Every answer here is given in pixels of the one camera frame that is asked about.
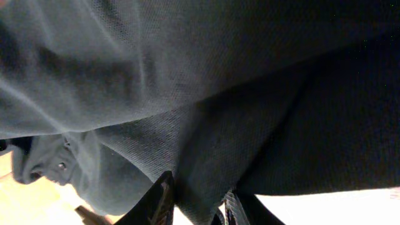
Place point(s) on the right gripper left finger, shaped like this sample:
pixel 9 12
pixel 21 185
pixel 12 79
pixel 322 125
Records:
pixel 156 207

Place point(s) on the black polo shirt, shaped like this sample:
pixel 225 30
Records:
pixel 276 98

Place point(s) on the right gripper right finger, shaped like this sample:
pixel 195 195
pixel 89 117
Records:
pixel 242 209

